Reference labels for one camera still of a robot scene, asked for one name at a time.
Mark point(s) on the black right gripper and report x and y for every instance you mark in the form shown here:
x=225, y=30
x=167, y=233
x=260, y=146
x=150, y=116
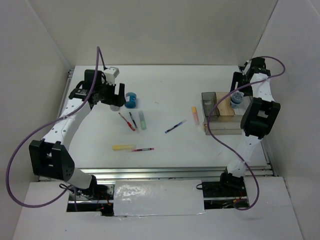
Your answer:
x=237, y=77

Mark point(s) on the blue white glue jar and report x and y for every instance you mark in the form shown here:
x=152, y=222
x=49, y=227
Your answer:
x=236, y=99

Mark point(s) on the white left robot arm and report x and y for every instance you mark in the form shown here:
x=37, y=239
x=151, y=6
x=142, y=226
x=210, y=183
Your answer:
x=50, y=156

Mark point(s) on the aluminium table edge rail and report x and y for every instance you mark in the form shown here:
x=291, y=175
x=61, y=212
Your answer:
x=158, y=173

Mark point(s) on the right side aluminium rail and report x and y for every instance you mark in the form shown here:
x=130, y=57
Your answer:
x=257, y=120

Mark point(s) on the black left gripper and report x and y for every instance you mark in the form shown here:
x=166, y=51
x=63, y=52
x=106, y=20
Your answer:
x=117, y=100

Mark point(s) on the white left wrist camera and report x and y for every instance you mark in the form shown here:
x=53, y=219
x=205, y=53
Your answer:
x=111, y=74

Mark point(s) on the white front cover plate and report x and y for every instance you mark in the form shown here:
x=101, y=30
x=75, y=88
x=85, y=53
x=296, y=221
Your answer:
x=157, y=198

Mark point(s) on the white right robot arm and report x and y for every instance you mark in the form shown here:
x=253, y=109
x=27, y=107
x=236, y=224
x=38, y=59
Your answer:
x=228, y=178

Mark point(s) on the red pen angled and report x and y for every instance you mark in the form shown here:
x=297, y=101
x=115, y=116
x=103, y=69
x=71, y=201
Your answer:
x=127, y=122

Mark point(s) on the red gel pen horizontal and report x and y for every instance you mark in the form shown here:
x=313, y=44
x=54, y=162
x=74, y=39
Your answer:
x=141, y=149

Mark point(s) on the blue gel pen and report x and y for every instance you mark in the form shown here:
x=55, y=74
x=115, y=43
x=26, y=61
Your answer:
x=175, y=126

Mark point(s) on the orange pink highlighter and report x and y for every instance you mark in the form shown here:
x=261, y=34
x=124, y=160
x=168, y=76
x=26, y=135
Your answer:
x=195, y=115

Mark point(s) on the black red pen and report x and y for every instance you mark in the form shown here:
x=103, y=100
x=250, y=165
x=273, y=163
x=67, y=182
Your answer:
x=133, y=121

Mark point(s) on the green highlighter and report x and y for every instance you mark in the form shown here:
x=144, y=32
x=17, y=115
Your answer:
x=142, y=120

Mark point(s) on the yellow highlighter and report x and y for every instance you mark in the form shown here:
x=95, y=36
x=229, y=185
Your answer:
x=123, y=147

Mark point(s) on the smoky plastic desk organizer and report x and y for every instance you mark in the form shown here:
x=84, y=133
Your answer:
x=224, y=120

